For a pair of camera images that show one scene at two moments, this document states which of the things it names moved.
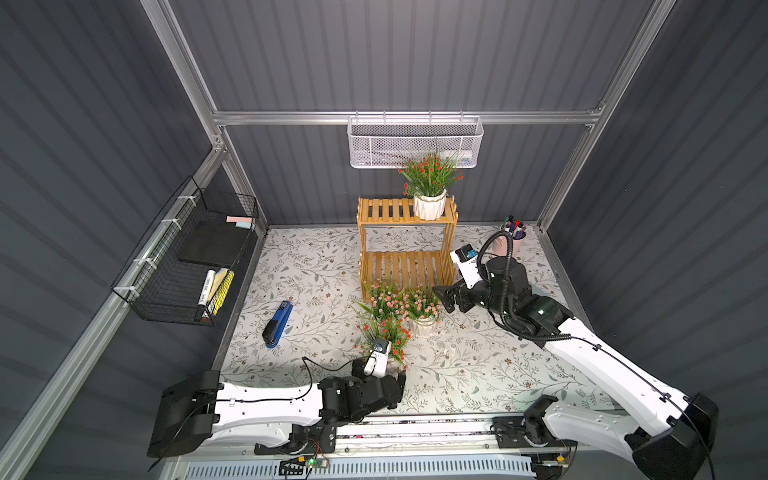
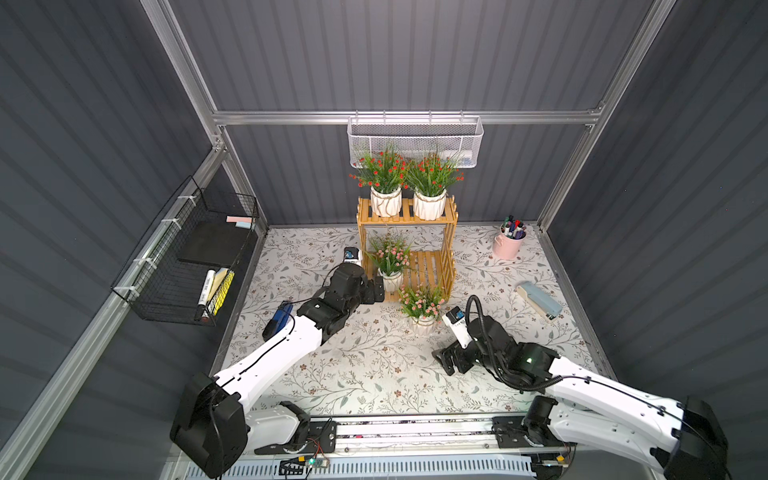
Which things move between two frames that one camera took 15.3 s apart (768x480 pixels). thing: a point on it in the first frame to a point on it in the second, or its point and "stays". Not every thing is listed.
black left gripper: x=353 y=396 to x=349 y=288
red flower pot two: x=395 y=330 to x=384 y=174
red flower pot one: x=428 y=178 stays
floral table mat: x=299 y=321 stays
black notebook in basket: x=215 y=242 stays
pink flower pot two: x=423 y=310 stays
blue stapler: x=275 y=327 stays
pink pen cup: x=500 y=244 stays
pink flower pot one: x=387 y=300 to x=391 y=253
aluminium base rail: x=418 y=437 stays
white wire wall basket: x=390 y=142 stays
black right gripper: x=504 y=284 to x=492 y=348
